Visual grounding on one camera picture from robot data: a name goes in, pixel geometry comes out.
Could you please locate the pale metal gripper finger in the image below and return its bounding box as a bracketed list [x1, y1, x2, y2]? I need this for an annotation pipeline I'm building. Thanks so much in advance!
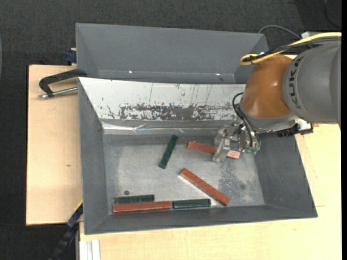
[211, 140, 232, 163]
[213, 130, 228, 147]

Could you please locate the red-brown flat block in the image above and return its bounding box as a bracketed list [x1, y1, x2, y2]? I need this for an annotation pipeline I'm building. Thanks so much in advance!
[186, 141, 241, 160]
[178, 167, 231, 207]
[112, 200, 174, 215]

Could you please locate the dark green flat block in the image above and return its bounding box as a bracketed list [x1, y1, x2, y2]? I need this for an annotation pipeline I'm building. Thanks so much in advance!
[171, 198, 212, 209]
[114, 194, 156, 205]
[158, 134, 179, 170]

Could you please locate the grey metal bin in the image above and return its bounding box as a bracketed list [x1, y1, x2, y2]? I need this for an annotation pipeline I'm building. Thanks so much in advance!
[75, 22, 318, 235]

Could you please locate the pale wood flat board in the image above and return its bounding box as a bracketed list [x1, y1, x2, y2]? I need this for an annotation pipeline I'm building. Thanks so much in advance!
[25, 64, 83, 226]

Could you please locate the black cylinder on white bracket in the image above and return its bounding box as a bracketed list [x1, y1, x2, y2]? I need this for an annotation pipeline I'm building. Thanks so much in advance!
[276, 118, 314, 138]

